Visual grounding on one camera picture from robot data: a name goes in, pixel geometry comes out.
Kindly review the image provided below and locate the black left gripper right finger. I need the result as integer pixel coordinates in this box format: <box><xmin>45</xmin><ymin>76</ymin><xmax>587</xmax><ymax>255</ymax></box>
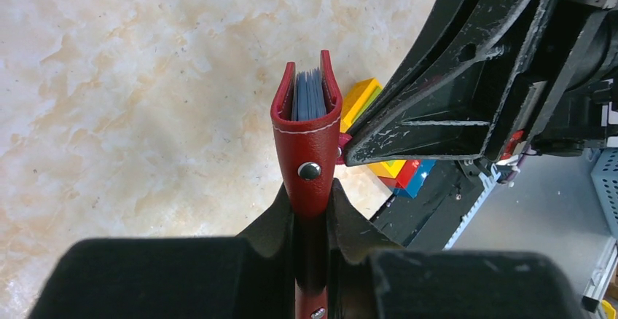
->
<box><xmin>327</xmin><ymin>180</ymin><xmax>584</xmax><ymax>318</ymax></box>

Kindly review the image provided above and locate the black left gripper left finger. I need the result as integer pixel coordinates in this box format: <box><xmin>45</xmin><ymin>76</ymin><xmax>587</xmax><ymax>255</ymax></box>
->
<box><xmin>29</xmin><ymin>188</ymin><xmax>294</xmax><ymax>318</ymax></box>

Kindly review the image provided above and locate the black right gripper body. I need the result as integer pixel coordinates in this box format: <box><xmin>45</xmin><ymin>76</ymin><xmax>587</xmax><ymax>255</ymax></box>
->
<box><xmin>488</xmin><ymin>0</ymin><xmax>617</xmax><ymax>162</ymax></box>

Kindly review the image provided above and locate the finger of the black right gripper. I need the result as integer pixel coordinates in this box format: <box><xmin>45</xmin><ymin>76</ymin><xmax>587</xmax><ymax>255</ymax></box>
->
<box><xmin>343</xmin><ymin>0</ymin><xmax>555</xmax><ymax>166</ymax></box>
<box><xmin>359</xmin><ymin>0</ymin><xmax>478</xmax><ymax>124</ymax></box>

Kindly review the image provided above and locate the red leather card holder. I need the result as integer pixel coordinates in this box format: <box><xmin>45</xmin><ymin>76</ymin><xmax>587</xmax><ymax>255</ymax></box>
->
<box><xmin>270</xmin><ymin>50</ymin><xmax>343</xmax><ymax>318</ymax></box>

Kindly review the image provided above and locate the yellow red blue toy block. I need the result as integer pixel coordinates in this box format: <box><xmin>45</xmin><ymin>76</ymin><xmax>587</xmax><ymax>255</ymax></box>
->
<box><xmin>339</xmin><ymin>77</ymin><xmax>438</xmax><ymax>200</ymax></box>

